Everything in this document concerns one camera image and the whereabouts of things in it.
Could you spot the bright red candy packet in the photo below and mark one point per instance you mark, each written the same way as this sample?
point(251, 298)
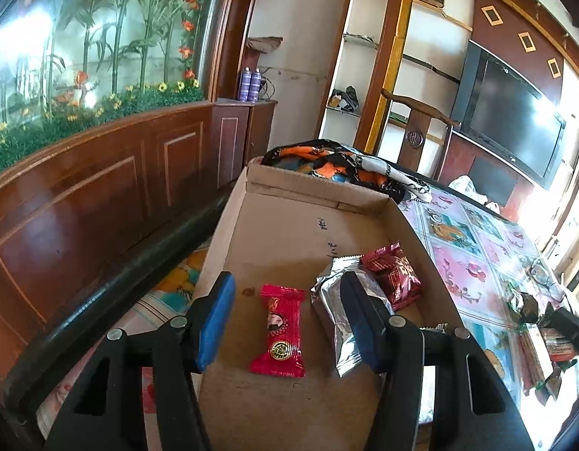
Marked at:
point(283, 355)

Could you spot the purple spray can left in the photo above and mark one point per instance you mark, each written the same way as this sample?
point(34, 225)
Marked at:
point(244, 85)

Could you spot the black flat screen television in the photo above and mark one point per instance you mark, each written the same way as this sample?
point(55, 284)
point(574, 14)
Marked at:
point(499, 109)

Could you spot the black rimmed eyeglasses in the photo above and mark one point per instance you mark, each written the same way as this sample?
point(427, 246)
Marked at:
point(545, 279)

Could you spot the dark wooden chair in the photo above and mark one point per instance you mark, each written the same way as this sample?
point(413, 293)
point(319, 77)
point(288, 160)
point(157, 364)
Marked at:
point(415, 132)

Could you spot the orange black patterned cloth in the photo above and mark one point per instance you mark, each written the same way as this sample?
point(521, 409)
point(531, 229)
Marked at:
point(326, 159)

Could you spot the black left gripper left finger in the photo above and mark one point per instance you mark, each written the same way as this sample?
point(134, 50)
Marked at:
point(104, 409)

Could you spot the black shoes on shelf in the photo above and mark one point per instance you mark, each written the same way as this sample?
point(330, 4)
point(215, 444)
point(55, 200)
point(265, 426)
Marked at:
point(344, 100)

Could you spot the colourful patterned tablecloth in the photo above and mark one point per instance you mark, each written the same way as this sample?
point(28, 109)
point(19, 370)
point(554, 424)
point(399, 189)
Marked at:
point(482, 260)

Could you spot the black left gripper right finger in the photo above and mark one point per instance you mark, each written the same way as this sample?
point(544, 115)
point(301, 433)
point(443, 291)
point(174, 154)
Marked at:
point(472, 408)

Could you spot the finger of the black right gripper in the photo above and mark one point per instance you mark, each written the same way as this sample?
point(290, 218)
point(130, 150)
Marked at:
point(566, 323)

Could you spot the dark red snack packet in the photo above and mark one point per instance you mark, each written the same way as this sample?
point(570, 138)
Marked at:
point(393, 272)

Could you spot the white plastic bag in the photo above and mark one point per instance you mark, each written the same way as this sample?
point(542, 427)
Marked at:
point(464, 185)

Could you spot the purple spray can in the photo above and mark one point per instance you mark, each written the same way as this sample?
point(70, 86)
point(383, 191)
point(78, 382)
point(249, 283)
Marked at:
point(255, 86)
point(244, 85)

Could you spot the purple spray can right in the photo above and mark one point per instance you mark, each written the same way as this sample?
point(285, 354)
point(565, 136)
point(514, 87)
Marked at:
point(255, 86)

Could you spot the dark green snack packet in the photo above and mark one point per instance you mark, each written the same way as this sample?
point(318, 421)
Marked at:
point(523, 307)

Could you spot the silver foil snack packet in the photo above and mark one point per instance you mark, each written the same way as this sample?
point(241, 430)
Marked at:
point(326, 301)

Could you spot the orange cracker packet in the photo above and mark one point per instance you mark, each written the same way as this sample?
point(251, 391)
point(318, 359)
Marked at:
point(536, 363)

